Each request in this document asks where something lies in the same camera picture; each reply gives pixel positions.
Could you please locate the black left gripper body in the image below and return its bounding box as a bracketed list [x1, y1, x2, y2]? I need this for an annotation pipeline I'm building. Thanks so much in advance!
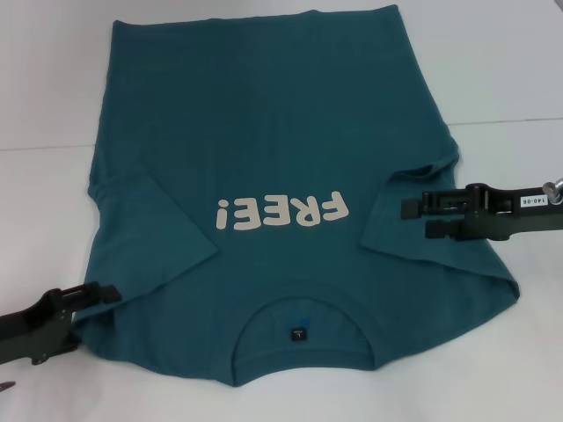
[0, 287, 80, 366]

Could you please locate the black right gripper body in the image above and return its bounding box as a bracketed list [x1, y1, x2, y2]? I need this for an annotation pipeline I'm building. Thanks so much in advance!
[465, 183, 563, 243]

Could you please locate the teal t-shirt with FREE print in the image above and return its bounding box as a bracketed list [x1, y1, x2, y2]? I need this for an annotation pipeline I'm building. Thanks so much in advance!
[65, 4, 520, 388]

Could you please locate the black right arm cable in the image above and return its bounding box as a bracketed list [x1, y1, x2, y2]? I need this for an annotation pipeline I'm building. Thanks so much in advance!
[543, 178, 563, 203]

